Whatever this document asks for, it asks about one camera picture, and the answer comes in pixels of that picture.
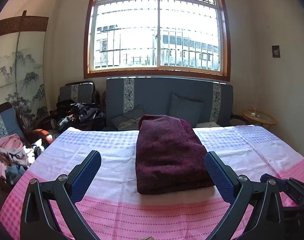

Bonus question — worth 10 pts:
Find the grey square cushion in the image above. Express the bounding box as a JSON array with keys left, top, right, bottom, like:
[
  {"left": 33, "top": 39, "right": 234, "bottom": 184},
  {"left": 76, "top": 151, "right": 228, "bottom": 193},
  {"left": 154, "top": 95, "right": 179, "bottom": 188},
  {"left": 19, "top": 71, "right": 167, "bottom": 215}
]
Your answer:
[{"left": 168, "top": 94, "right": 203, "bottom": 127}]

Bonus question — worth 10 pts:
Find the dark red patterned sweater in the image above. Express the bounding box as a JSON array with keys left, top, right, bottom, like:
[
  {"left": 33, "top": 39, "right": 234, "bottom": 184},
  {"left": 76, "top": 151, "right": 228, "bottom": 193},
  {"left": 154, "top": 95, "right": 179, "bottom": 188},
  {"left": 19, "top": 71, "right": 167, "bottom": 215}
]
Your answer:
[{"left": 135, "top": 115, "right": 214, "bottom": 194}]

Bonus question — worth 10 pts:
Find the pile of dark clothes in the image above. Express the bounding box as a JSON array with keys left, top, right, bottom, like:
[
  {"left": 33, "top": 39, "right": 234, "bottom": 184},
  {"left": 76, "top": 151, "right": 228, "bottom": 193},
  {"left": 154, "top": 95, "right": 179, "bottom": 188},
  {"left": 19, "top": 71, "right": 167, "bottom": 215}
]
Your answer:
[{"left": 50, "top": 99, "right": 106, "bottom": 133}]

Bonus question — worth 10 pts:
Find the dark wall plate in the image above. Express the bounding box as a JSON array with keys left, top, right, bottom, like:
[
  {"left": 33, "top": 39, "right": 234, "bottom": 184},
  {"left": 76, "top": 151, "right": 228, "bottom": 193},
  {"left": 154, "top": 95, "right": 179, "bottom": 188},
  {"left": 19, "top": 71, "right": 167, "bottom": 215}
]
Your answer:
[{"left": 272, "top": 45, "right": 281, "bottom": 59}]

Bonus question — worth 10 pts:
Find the wooden armchair grey cushion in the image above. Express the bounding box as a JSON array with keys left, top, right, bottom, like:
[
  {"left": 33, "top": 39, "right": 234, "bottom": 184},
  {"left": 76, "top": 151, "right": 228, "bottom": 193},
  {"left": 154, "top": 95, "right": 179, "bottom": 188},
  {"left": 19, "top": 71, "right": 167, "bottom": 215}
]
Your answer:
[{"left": 58, "top": 81, "right": 100, "bottom": 105}]

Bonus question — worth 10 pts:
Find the round glass side table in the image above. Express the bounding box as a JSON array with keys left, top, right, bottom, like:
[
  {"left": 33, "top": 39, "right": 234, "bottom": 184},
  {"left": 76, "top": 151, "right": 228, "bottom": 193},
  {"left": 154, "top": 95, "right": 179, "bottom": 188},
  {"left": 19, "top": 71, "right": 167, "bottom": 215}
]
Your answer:
[{"left": 242, "top": 109, "right": 277, "bottom": 129}]

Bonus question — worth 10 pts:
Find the painted folding screen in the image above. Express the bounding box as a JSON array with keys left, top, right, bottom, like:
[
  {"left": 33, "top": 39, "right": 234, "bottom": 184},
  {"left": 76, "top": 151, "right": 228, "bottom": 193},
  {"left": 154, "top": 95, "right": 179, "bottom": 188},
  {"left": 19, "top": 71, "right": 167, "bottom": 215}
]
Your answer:
[{"left": 0, "top": 12, "right": 49, "bottom": 131}]

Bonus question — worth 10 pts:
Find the white charger cable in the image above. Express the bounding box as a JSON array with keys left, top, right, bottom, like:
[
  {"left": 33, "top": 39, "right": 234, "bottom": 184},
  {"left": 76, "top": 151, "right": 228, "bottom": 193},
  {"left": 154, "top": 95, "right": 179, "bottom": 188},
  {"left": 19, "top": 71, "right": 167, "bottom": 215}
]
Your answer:
[{"left": 244, "top": 103, "right": 265, "bottom": 119}]

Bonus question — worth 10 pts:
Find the grey flat cushion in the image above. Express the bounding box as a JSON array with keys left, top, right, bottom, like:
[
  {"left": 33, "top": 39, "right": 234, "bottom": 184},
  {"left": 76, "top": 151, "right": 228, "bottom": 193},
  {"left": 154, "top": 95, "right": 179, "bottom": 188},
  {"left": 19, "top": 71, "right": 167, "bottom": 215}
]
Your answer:
[{"left": 111, "top": 105, "right": 145, "bottom": 131}]

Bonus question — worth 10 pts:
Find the pink checked bed sheet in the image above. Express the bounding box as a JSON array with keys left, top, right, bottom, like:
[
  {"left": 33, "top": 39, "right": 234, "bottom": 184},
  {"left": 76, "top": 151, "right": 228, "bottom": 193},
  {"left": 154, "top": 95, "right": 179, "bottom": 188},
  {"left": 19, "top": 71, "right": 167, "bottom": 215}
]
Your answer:
[{"left": 0, "top": 126, "right": 304, "bottom": 239}]

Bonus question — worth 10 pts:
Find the pile of pink clothes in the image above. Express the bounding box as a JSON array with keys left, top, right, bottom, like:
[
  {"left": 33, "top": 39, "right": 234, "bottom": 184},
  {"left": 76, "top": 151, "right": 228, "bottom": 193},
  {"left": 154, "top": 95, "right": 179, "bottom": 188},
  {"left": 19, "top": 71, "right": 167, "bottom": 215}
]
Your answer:
[{"left": 0, "top": 134, "right": 45, "bottom": 185}]

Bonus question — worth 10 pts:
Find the window with wooden frame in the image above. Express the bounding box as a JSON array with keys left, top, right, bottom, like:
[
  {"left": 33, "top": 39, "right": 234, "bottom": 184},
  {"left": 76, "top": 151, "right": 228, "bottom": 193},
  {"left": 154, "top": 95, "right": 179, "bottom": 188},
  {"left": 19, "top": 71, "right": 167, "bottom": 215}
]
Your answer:
[{"left": 83, "top": 0, "right": 231, "bottom": 81}]

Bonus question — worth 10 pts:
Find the wooden armchair blue cushion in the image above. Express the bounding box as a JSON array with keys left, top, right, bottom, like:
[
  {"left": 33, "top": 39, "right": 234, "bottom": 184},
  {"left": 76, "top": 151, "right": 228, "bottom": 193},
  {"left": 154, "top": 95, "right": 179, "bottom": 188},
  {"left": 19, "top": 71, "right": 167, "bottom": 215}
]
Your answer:
[{"left": 0, "top": 101, "right": 54, "bottom": 193}]

